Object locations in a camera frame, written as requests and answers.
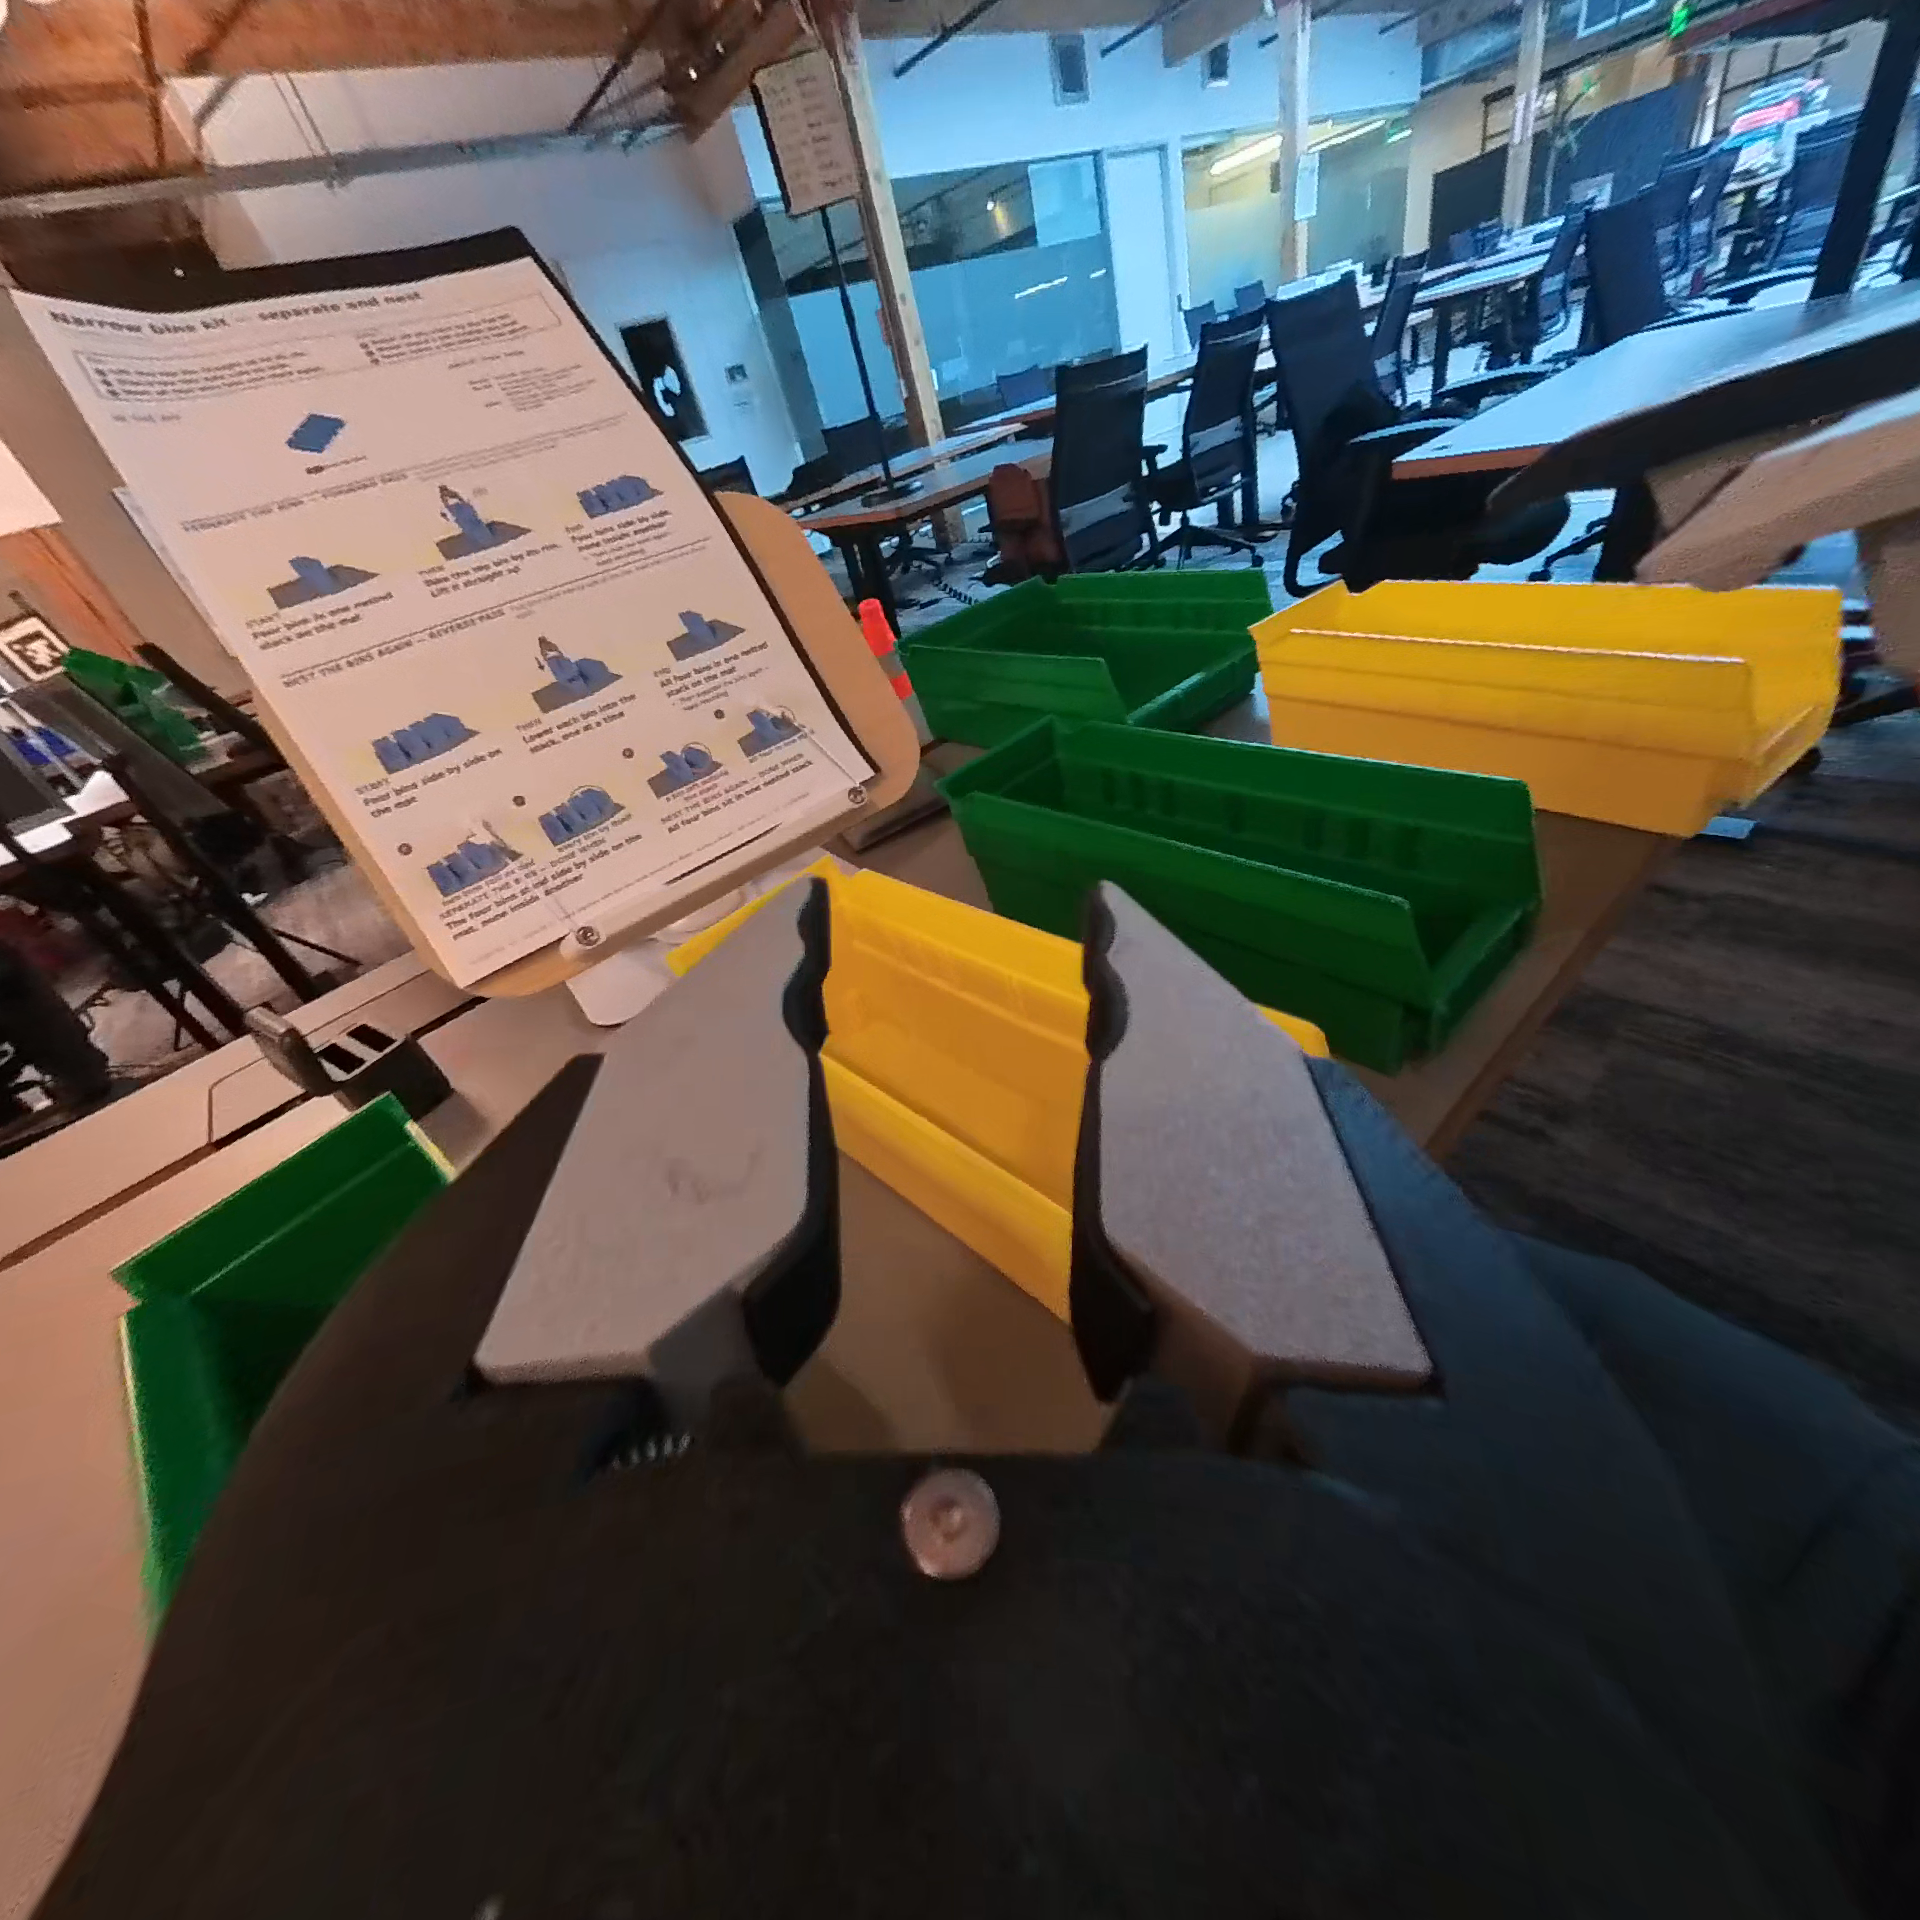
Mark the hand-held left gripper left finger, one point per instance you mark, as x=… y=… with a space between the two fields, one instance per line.
x=661 y=1200

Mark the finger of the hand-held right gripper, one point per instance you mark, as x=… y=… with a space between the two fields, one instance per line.
x=1785 y=504

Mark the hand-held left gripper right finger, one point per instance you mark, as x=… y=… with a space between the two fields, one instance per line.
x=1243 y=1200

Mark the green plastic bin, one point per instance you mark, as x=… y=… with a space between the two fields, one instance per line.
x=1049 y=662
x=211 y=1320
x=1276 y=915

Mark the yellow plastic bin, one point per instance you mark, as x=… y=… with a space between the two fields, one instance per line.
x=945 y=1079
x=1499 y=704

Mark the dark top office desk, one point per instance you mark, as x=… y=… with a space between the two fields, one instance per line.
x=1681 y=383

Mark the black office chair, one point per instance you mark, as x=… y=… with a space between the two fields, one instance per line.
x=1641 y=270
x=1411 y=434
x=1101 y=464
x=1223 y=434

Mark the black desk clamp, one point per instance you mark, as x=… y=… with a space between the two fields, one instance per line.
x=359 y=1065

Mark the person's dark clothing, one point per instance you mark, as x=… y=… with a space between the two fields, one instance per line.
x=1724 y=1500

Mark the instruction sheet on stand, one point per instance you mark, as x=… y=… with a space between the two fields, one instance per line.
x=839 y=644

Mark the orange traffic cone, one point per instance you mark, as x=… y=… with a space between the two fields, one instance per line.
x=882 y=644

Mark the printed instruction sheet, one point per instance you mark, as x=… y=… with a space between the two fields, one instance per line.
x=450 y=599

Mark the wooden office desk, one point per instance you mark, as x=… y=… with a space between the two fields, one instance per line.
x=914 y=504

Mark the whiteboard on pole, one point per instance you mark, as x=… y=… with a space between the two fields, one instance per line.
x=807 y=136

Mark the wooden support post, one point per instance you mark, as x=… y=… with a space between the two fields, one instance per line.
x=885 y=224

